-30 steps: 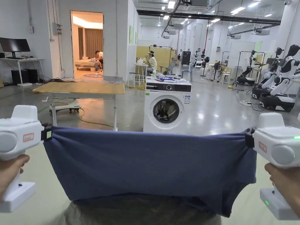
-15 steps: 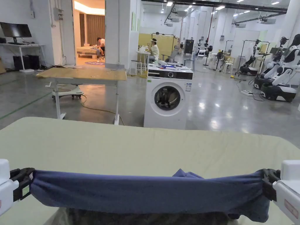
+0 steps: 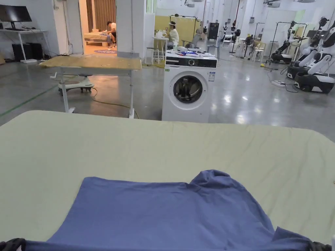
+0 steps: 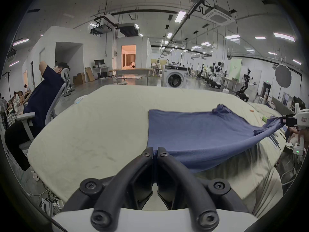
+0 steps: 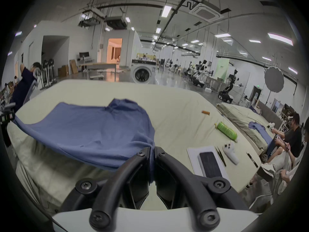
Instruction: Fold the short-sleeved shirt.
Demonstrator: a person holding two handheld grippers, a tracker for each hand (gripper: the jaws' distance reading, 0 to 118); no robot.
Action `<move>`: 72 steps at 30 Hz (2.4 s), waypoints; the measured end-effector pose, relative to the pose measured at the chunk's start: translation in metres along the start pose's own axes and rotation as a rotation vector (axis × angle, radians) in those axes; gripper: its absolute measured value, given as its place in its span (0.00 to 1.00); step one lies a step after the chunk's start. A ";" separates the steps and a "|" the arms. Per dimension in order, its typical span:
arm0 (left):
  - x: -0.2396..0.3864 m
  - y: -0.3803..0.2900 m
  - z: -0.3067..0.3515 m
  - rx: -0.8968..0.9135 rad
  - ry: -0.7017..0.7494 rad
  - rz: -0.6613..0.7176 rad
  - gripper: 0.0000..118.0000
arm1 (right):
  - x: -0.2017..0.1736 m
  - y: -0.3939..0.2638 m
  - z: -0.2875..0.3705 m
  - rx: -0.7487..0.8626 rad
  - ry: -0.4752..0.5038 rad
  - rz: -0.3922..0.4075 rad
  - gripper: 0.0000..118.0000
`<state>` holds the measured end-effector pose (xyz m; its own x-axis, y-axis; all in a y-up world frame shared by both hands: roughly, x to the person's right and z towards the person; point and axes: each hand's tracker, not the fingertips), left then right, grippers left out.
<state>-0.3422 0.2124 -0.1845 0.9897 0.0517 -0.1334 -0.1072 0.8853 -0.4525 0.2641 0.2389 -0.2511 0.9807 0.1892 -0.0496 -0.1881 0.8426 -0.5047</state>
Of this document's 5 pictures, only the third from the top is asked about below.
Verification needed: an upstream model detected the blue shirt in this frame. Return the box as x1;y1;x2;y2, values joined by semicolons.
25;169;314;251

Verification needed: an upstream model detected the white swing car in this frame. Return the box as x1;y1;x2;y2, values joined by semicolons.
58;74;95;95

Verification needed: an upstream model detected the white robot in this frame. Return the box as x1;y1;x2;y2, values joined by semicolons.
293;36;335;94
286;17;331;79

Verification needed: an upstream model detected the white washing machine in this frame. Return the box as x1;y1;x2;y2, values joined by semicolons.
161;48;219;122

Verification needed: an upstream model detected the black computer tower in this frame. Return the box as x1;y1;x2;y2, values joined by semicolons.
11;42;44;62

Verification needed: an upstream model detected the wooden table with white legs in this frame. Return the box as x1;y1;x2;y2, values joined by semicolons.
39;56;143;120

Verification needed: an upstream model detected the black robot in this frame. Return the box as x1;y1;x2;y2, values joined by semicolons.
271;21;307;65

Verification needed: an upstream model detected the white plastic chair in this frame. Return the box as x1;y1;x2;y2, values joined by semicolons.
252;42;266;62

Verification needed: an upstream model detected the white desk with black monitor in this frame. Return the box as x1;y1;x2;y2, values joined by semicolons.
0;5;50;63

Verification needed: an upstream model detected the black standing fan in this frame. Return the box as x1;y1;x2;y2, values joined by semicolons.
244;35;255;59
229;28;241;57

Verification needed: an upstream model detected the wooden bed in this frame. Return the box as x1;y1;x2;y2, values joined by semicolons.
83;31;114;47

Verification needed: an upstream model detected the white stool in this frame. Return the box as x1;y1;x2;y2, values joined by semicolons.
145;47;161;65

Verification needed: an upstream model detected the black cabinet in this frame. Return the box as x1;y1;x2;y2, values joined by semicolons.
208;22;220;41

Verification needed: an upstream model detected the round white table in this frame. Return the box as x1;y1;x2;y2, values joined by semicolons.
152;36;170;63

